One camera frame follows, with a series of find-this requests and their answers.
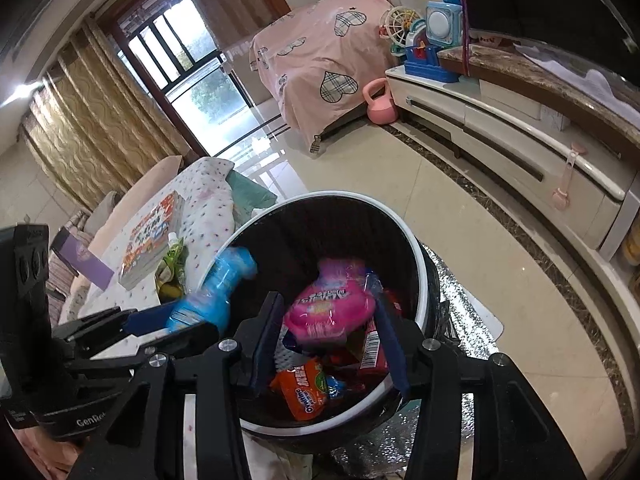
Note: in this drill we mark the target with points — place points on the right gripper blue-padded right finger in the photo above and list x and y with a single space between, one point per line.
515 436

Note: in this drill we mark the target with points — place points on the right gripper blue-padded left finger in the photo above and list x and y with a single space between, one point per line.
142 435

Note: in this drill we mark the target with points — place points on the orange-red snack bag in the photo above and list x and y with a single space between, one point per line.
303 387

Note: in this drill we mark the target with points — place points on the blue bowling-pin candy pack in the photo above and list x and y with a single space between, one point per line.
211 302

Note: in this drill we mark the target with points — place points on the pink bowling-pin candy pack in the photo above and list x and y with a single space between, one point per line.
336 304

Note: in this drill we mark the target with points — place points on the red milk carton 1928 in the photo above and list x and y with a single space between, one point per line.
373 361

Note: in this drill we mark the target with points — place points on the blue snack wrapper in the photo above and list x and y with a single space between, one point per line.
335 388

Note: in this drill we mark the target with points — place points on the white round trash bin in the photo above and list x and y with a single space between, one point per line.
287 242

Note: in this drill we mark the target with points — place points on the person's left hand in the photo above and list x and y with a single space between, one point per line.
53 459

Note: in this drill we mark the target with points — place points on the green drink pouch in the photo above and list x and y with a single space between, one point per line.
170 279

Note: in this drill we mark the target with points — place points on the purple thermos bottle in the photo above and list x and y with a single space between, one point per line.
75 254

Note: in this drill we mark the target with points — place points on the white dotted tablecloth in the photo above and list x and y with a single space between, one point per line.
206 224

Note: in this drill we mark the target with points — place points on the gold curtain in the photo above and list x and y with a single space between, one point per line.
91 127

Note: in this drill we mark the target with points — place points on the pink kettlebell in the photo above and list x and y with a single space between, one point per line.
381 108

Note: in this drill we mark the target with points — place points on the white TV cabinet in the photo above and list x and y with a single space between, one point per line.
559 149

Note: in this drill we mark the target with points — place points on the pink heart-print covered furniture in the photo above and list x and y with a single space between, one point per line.
316 60

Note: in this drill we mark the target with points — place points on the blue toy set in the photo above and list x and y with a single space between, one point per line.
419 39

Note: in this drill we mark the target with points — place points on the black television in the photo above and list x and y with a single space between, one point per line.
605 31

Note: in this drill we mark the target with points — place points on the pink stick leaning on television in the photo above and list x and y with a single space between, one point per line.
465 39

